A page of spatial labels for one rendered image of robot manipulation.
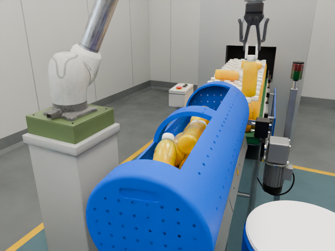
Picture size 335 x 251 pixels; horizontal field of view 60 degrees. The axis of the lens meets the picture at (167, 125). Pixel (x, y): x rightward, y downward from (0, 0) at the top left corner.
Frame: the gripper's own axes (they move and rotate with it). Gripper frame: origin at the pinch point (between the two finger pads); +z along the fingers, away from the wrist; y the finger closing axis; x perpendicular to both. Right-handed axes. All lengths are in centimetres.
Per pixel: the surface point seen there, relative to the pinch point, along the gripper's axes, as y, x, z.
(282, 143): 17, 17, 51
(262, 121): 6.7, 8.5, 36.5
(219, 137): 3, -65, 14
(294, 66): 18, 45, 15
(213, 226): 9, -94, 20
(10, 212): -181, -18, 130
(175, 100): -44, 13, 31
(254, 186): 2, 41, 98
